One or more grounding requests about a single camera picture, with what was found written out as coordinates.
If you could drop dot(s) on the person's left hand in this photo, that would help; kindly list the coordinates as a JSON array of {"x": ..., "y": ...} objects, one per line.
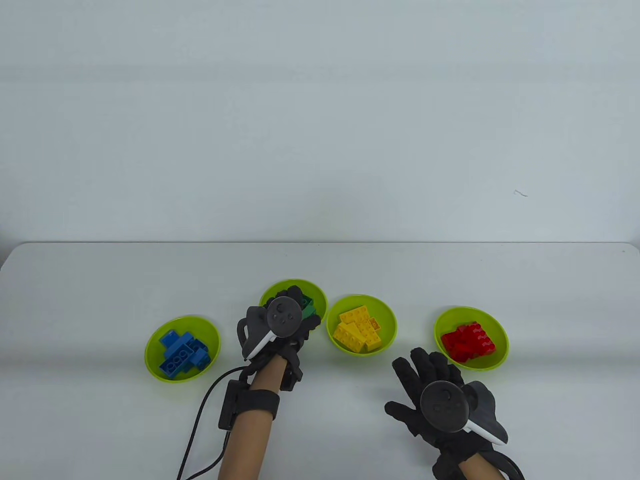
[{"x": 290, "y": 350}]

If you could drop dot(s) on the person's right hand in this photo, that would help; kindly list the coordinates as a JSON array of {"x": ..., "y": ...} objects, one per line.
[{"x": 430, "y": 370}]

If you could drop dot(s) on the long green toy brick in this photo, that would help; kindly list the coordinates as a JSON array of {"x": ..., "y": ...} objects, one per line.
[{"x": 309, "y": 305}]

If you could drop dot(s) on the small yellow toy brick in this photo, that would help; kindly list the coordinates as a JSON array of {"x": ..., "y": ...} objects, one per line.
[{"x": 375, "y": 324}]

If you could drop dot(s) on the small blue toy brick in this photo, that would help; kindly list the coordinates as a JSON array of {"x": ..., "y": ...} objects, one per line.
[
  {"x": 201, "y": 360},
  {"x": 170, "y": 338}
]

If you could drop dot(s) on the person's right forearm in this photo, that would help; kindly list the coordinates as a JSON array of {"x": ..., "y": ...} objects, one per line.
[{"x": 475, "y": 472}]

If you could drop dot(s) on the lime green plastic bowl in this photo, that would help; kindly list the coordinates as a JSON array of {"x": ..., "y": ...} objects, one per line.
[
  {"x": 320, "y": 300},
  {"x": 495, "y": 320},
  {"x": 200, "y": 325},
  {"x": 387, "y": 315}
]

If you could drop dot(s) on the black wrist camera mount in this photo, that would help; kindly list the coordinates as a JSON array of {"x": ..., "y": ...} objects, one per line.
[{"x": 292, "y": 375}]

